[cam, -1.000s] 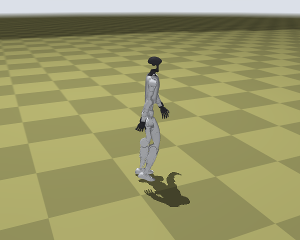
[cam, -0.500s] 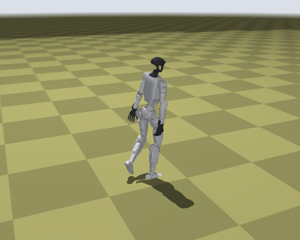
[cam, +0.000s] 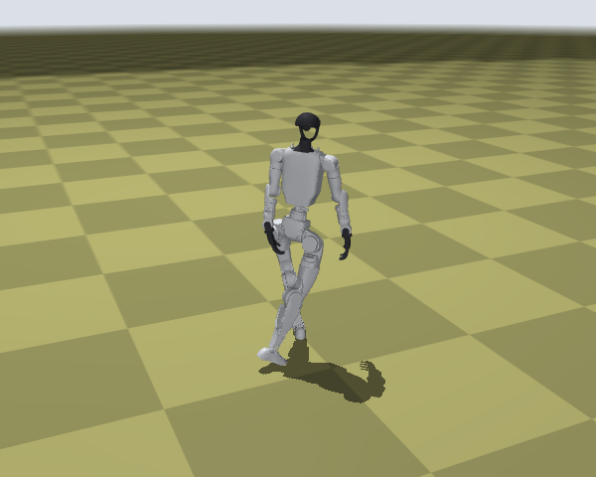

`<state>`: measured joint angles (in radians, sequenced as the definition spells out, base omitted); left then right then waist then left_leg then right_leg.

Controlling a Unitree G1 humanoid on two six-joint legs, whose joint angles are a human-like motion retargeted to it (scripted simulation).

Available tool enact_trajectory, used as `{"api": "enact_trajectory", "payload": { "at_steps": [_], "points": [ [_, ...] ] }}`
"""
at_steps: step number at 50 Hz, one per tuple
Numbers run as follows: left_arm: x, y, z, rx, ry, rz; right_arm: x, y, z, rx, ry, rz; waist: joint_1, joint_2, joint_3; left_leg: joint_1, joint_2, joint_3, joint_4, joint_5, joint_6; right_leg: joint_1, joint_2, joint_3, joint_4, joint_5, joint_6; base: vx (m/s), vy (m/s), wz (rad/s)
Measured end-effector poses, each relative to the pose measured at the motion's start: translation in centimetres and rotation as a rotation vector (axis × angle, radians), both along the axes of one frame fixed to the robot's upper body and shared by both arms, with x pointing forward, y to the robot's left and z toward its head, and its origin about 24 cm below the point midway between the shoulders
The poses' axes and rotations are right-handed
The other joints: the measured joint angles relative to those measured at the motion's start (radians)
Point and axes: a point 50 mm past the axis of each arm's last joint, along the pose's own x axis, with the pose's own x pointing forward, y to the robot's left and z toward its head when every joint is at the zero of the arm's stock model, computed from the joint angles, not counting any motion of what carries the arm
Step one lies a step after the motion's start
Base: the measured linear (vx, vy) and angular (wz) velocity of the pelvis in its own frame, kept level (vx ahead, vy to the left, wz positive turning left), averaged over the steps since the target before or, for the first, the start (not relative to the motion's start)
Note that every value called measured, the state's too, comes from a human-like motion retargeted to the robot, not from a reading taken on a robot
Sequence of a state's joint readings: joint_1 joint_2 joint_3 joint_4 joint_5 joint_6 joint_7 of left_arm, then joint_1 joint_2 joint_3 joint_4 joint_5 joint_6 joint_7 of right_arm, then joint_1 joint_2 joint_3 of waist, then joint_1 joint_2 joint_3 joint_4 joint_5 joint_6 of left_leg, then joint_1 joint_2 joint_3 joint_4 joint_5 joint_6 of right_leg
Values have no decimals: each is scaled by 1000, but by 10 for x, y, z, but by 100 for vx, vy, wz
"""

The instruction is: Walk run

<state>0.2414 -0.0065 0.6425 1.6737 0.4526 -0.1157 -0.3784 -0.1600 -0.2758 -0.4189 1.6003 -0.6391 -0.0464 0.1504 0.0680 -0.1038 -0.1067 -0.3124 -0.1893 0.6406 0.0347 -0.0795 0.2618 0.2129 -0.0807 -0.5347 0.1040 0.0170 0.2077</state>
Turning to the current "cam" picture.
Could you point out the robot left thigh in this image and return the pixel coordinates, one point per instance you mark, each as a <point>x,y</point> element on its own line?
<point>285,260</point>

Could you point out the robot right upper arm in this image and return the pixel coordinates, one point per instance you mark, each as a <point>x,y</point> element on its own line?
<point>330,164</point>

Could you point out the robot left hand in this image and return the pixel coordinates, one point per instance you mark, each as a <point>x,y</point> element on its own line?
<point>269,231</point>

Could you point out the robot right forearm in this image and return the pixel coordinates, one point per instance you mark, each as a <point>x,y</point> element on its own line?
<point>342,212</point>

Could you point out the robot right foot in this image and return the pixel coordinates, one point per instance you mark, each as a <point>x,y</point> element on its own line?
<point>264,354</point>

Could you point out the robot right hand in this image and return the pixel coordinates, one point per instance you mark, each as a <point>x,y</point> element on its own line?
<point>347,236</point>

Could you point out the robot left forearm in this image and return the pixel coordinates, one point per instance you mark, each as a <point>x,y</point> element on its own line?
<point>269,208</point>

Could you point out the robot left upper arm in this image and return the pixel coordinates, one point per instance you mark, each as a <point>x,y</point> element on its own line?
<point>275,170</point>

